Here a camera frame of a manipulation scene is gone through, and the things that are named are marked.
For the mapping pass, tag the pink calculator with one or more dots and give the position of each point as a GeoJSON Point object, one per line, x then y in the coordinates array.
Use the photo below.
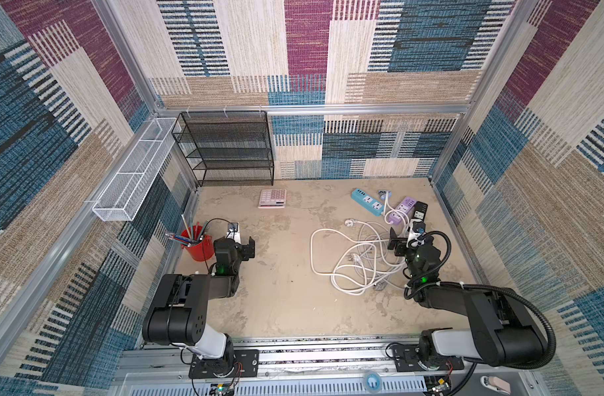
{"type": "Point", "coordinates": [272, 199]}

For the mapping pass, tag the red pen cup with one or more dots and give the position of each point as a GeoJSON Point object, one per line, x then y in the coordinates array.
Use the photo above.
{"type": "Point", "coordinates": [204, 251]}

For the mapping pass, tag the white wire mesh basket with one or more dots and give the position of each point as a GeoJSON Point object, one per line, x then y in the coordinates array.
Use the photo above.
{"type": "Point", "coordinates": [123, 197]}

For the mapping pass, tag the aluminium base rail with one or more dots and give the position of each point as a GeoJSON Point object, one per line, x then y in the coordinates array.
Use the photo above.
{"type": "Point", "coordinates": [329, 365]}

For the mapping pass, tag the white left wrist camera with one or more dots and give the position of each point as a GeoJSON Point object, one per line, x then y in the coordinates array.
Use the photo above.
{"type": "Point", "coordinates": [234, 232]}

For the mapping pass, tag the black power strip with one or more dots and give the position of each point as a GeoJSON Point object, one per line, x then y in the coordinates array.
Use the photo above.
{"type": "Point", "coordinates": [419, 211]}

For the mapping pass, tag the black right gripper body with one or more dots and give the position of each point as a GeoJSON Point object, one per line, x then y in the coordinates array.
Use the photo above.
{"type": "Point", "coordinates": [398, 242]}

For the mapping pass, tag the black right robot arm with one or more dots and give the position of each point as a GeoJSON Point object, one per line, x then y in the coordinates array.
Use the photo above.
{"type": "Point", "coordinates": [504, 329]}

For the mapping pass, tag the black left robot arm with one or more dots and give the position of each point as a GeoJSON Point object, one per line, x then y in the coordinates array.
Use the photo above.
{"type": "Point", "coordinates": [177, 315]}

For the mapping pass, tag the purple power strip with cord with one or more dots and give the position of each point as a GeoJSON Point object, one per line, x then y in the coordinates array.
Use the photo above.
{"type": "Point", "coordinates": [369, 266]}

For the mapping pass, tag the black wire mesh shelf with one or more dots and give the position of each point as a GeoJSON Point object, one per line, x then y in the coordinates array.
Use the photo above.
{"type": "Point", "coordinates": [227, 148]}

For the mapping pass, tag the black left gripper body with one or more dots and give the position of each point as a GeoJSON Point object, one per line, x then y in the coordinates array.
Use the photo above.
{"type": "Point", "coordinates": [247, 252]}

